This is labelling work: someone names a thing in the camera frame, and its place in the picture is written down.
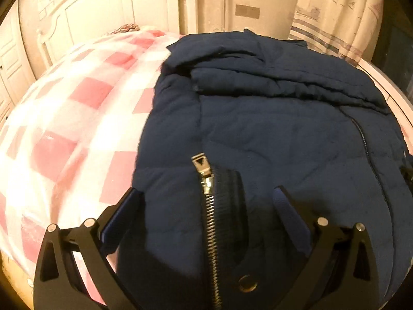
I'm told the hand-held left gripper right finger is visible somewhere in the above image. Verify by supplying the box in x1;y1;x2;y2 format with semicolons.
272;185;379;310

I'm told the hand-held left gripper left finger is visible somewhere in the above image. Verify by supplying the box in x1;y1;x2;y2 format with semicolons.
34;187;144;310

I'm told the navy blue puffer jacket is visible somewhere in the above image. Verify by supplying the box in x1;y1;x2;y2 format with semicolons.
116;29;413;310

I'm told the pink white checkered plastic sheet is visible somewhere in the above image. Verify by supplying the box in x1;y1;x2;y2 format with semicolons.
0;29;181;299

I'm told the white wardrobe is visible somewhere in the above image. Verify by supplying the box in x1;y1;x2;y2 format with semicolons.
0;6;37;126

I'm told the colourful patterned pillow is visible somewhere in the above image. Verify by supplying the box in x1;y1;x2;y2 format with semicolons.
106;23;141;36

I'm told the cream printed curtain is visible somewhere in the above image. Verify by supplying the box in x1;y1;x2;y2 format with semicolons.
289;0;387;69

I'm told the dark window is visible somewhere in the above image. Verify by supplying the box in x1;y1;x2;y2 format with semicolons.
371;0;413;92

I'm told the white wooden headboard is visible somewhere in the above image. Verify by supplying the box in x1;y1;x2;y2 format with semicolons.
35;0;199;68

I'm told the gold wall switch plate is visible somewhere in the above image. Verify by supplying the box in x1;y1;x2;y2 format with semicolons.
235;5;260;19

